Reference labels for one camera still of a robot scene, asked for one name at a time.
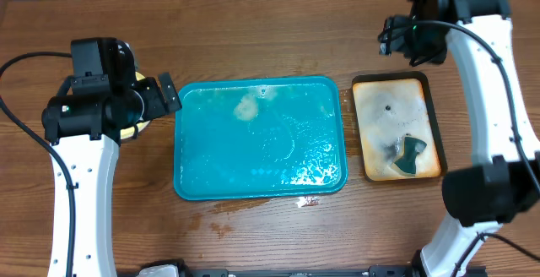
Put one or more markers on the black baking tray with suds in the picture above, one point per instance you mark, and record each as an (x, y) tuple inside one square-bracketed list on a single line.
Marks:
[(389, 107)]

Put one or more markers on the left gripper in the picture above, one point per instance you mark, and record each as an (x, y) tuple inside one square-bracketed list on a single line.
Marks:
[(159, 106)]

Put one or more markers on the green yellow sponge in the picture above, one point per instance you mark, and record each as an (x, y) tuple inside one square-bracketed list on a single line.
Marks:
[(406, 161)]

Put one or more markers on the teal plastic tray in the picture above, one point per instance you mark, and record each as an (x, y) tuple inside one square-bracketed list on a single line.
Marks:
[(259, 138)]

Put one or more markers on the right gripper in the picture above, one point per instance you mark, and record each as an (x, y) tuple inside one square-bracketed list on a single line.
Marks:
[(396, 41)]

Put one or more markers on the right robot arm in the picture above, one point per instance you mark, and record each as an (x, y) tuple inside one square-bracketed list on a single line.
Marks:
[(503, 180)]

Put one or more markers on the yellow-green plate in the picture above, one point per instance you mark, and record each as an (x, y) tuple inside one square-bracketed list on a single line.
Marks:
[(135, 123)]

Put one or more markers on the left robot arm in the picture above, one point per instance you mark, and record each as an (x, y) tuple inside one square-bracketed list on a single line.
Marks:
[(83, 127)]

